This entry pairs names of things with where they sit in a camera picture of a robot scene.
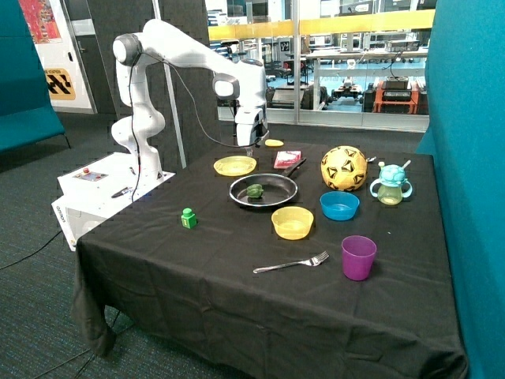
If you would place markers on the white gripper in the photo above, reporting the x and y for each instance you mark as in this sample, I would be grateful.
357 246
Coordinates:
251 127

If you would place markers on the green toy capsicum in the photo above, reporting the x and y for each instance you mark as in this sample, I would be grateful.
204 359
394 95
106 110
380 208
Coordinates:
254 191

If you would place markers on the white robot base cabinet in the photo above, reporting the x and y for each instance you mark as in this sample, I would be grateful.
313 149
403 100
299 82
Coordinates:
97 191

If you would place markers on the yellow plastic plate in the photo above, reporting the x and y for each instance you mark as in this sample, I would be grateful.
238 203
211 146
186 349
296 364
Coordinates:
234 166

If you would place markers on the pink red box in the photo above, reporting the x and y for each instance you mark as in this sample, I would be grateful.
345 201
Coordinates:
284 159

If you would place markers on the black frying pan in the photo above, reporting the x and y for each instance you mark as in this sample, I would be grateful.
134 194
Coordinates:
277 188

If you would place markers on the yellow plastic bowl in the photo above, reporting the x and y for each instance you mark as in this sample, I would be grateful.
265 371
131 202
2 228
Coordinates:
292 222

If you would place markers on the yellow soccer ball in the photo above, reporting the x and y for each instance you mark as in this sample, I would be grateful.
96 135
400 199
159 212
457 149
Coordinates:
344 168

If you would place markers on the green toy block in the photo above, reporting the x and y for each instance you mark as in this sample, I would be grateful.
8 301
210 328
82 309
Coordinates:
188 218

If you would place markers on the blue plastic bowl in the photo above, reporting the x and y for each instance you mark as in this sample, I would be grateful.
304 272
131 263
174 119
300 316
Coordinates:
339 206

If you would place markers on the black tablecloth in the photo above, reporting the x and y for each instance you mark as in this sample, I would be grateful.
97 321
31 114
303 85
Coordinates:
197 286

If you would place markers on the silver metal fork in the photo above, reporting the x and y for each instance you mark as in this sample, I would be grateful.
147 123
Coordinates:
311 262

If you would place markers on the teal sippy cup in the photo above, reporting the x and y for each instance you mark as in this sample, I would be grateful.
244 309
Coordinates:
392 185

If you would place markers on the purple plastic cup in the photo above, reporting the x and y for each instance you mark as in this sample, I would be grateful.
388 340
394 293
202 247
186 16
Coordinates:
358 254

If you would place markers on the orange black wheeled robot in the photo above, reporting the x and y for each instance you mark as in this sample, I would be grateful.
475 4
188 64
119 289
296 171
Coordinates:
396 95

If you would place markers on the white lab workbench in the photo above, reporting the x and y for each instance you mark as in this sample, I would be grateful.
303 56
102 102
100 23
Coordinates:
339 75

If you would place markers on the yellow black sign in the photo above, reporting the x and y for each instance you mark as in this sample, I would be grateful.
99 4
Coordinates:
60 85

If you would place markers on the teal partition panel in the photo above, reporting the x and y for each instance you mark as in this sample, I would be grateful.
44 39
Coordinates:
465 136

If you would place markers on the teal sofa bench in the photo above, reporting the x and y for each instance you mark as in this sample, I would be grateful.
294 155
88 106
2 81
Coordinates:
27 115

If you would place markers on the red wall poster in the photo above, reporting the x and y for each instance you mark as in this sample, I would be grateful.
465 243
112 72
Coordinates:
40 20

